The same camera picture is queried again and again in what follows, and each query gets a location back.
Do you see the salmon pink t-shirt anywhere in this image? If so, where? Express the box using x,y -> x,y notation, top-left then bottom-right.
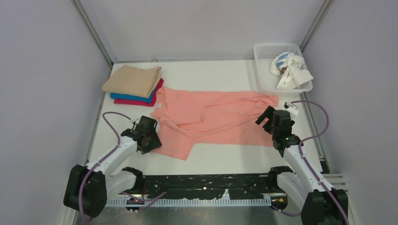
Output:
151,87 -> 279,160

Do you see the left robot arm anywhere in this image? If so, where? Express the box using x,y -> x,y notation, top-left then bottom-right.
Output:
63,116 -> 162,221

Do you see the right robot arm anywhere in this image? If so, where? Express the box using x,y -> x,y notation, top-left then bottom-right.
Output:
256,104 -> 350,225

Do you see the magenta folded t-shirt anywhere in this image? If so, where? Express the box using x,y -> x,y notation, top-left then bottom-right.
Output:
110,79 -> 164,107

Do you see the blue folded t-shirt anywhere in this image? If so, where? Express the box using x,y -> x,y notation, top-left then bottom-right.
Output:
110,90 -> 156,103

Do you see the white crumpled t-shirt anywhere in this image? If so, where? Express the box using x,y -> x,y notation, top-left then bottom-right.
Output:
270,52 -> 314,90

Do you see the beige folded t-shirt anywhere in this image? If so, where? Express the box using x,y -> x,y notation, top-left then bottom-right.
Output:
102,65 -> 161,98

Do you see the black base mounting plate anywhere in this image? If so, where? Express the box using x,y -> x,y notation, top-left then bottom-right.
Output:
124,173 -> 287,200

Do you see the white plastic basket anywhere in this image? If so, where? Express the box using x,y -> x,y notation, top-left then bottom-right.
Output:
253,43 -> 313,97

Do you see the white slotted cable duct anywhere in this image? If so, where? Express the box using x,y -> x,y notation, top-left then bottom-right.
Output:
106,196 -> 271,208

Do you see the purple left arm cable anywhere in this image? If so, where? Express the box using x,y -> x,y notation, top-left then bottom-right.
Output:
78,112 -> 167,222

